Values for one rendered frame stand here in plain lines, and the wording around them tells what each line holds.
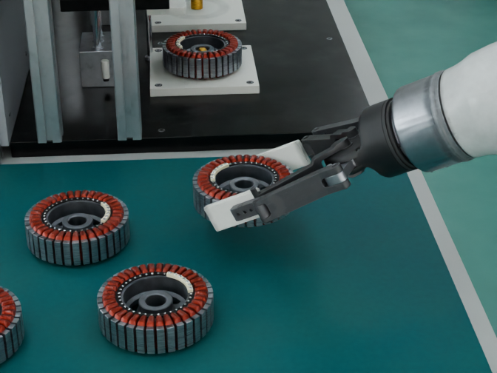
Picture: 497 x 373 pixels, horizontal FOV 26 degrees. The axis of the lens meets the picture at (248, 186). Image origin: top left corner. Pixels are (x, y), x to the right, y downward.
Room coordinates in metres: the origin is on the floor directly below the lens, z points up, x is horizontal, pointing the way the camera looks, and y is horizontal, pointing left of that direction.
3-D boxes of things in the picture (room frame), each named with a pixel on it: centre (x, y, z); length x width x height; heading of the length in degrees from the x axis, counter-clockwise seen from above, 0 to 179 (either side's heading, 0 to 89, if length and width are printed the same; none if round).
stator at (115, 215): (1.01, 0.19, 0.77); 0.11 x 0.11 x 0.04
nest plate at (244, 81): (1.42, 0.07, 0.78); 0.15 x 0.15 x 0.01; 4
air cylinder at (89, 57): (1.41, 0.21, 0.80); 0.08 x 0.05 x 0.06; 4
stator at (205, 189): (1.03, 0.00, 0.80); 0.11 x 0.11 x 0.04
